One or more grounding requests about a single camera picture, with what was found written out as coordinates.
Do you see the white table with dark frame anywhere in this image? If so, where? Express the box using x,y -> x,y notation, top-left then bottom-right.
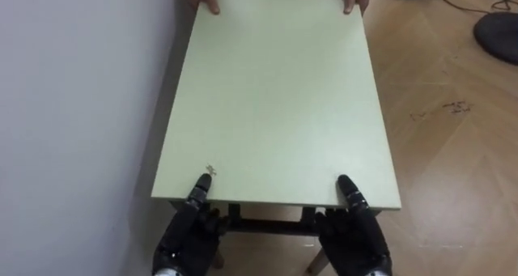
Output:
151,0 -> 402,276

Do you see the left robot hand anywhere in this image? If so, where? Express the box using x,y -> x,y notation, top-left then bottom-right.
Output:
151,172 -> 228,276

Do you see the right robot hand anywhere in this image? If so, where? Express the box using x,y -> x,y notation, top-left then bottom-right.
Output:
314,174 -> 393,276

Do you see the black round floor base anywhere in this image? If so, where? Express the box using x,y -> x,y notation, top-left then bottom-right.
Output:
473,11 -> 518,66

